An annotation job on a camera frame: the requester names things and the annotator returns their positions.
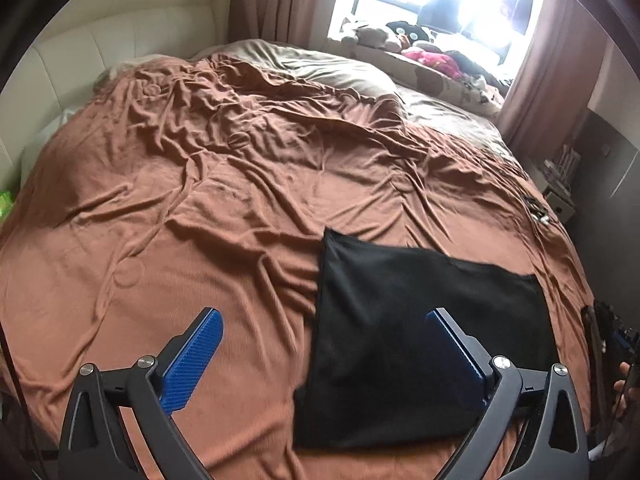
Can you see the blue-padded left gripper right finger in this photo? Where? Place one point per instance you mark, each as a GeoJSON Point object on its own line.
{"type": "Point", "coordinates": [552, 442]}

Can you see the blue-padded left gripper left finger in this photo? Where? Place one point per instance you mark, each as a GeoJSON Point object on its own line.
{"type": "Point", "coordinates": [95, 443]}

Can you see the black garment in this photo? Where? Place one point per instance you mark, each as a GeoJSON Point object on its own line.
{"type": "Point", "coordinates": [376, 377]}

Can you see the person's right hand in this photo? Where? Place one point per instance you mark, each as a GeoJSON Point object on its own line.
{"type": "Point", "coordinates": [624, 397]}

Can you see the white bedside table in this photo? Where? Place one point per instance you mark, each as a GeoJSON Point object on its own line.
{"type": "Point", "coordinates": [558, 174]}

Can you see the brown bed sheet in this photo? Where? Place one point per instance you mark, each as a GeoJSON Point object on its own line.
{"type": "Point", "coordinates": [185, 185]}

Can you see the right pink curtain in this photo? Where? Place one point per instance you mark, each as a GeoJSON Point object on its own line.
{"type": "Point", "coordinates": [552, 89]}

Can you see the pink curtain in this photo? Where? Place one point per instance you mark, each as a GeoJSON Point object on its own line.
{"type": "Point", "coordinates": [552, 89]}
{"type": "Point", "coordinates": [302, 23]}

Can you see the patterned window seat cushion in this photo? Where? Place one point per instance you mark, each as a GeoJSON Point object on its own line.
{"type": "Point", "coordinates": [472, 94]}

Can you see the pink plush toy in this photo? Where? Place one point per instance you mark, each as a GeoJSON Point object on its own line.
{"type": "Point", "coordinates": [441, 62]}

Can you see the beige pillow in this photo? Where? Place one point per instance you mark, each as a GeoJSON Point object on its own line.
{"type": "Point", "coordinates": [315, 66]}

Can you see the cream padded headboard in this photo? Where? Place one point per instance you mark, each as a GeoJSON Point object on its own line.
{"type": "Point", "coordinates": [58, 70]}

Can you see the left pink curtain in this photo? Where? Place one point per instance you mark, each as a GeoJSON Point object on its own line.
{"type": "Point", "coordinates": [302, 23]}

